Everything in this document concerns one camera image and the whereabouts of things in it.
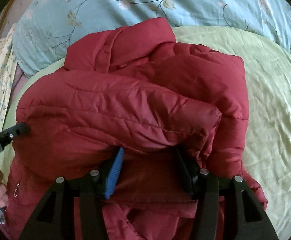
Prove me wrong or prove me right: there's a red puffer jacket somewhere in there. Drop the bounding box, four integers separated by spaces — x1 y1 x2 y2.
6 18 267 239

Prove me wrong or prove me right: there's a light green bed sheet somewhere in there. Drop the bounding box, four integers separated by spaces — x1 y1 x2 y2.
0 25 291 240

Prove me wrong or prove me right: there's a light blue floral quilt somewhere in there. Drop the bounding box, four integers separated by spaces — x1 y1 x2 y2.
13 0 291 77

